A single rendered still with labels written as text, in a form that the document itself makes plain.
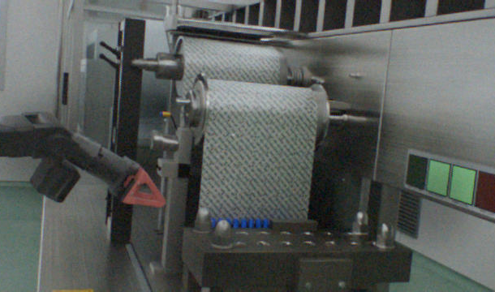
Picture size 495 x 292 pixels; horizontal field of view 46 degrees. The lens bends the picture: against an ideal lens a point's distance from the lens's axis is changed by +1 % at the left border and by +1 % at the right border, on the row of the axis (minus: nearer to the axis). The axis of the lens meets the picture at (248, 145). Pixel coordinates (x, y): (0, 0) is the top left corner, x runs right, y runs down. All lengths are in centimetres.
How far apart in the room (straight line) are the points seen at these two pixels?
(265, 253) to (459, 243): 377
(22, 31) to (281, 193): 564
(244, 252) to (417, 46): 48
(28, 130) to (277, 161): 48
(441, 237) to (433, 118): 387
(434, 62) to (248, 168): 41
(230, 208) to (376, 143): 32
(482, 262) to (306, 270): 357
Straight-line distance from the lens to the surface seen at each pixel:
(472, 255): 462
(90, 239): 149
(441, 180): 100
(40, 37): 667
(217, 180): 116
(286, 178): 121
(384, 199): 148
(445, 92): 102
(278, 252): 102
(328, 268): 104
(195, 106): 116
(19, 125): 102
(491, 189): 92
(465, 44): 100
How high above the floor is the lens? 131
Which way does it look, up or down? 6 degrees down
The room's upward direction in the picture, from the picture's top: 5 degrees clockwise
